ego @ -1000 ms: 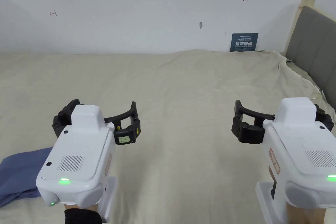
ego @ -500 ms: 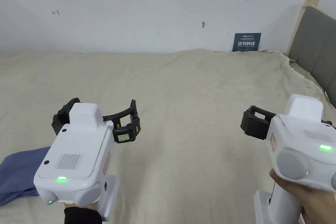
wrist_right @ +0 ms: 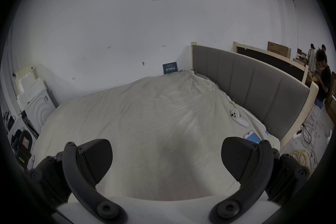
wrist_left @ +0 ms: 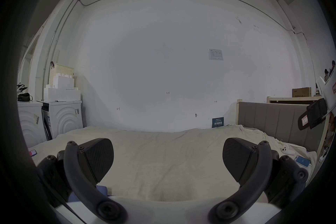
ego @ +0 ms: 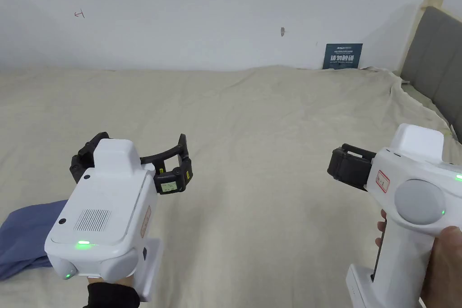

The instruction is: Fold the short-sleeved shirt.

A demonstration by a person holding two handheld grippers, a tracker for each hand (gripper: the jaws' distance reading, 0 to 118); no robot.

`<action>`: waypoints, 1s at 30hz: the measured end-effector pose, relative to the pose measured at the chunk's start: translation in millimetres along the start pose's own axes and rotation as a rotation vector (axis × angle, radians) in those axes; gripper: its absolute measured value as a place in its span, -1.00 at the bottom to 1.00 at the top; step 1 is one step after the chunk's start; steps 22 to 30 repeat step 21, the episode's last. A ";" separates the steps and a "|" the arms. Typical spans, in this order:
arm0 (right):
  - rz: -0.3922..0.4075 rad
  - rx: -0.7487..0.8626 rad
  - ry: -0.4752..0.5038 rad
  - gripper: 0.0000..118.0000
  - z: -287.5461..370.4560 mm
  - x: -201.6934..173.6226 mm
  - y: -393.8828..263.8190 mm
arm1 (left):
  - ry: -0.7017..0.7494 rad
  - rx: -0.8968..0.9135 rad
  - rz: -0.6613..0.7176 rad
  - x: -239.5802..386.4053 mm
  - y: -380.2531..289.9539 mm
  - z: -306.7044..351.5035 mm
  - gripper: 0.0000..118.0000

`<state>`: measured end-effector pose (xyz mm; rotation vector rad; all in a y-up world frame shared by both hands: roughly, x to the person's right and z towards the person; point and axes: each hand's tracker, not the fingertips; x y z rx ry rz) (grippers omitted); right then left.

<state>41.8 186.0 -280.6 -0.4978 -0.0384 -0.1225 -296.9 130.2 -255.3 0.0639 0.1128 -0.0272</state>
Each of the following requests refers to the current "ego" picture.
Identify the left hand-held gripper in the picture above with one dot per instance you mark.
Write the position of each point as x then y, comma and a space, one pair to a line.
104, 210

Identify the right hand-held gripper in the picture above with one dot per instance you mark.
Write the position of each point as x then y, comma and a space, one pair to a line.
418, 196

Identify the person's left hand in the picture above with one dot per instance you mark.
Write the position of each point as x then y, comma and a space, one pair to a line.
94, 278

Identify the person's right hand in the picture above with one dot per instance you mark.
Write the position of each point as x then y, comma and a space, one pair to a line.
447, 268

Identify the bed with beige sheet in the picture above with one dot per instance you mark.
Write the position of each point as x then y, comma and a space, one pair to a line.
252, 124

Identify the dark blue sign card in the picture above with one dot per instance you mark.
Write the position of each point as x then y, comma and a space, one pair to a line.
342, 56

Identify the blue garment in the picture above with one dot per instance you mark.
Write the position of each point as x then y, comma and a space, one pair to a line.
25, 236

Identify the grey padded headboard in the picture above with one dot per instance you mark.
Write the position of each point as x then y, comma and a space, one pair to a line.
433, 66

